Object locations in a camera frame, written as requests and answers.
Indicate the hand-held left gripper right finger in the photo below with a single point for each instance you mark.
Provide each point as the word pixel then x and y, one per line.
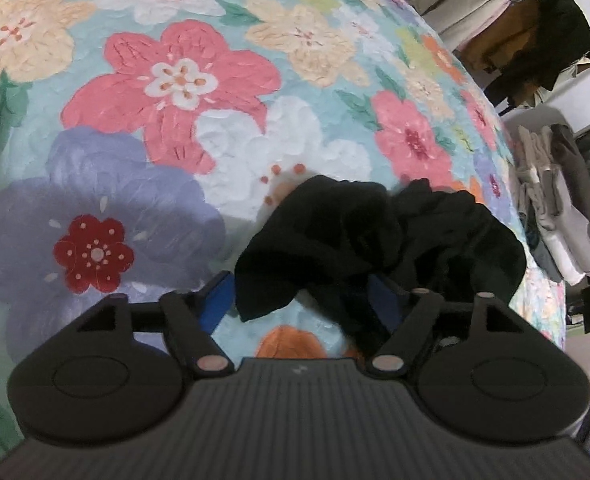
pixel 386 305

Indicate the stack of folded clothes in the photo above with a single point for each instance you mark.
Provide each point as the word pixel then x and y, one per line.
pixel 560 200

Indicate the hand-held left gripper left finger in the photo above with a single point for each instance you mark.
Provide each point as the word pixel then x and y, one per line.
pixel 217 303

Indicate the brown hanging garment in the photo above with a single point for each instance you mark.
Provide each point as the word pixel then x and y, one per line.
pixel 505 35

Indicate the black pants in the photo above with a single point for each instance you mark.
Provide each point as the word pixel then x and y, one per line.
pixel 375 240

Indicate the floral bedspread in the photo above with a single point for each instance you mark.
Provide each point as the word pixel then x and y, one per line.
pixel 140 160

